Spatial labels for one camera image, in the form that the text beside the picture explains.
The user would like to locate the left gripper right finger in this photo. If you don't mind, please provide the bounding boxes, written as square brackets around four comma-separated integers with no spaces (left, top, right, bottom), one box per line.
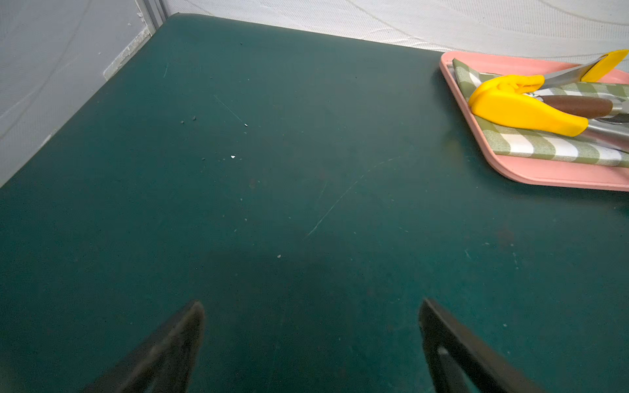
[419,298,543,392]

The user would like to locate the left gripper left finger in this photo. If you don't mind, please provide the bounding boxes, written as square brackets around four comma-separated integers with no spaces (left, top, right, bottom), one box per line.
[83,301,206,392]

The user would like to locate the yellow tipped metal tongs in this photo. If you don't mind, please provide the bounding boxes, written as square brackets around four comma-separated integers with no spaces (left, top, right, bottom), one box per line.
[468,50,628,152]

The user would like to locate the small metal spatula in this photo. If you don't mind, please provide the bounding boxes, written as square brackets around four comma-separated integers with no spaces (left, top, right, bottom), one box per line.
[535,95,628,124]

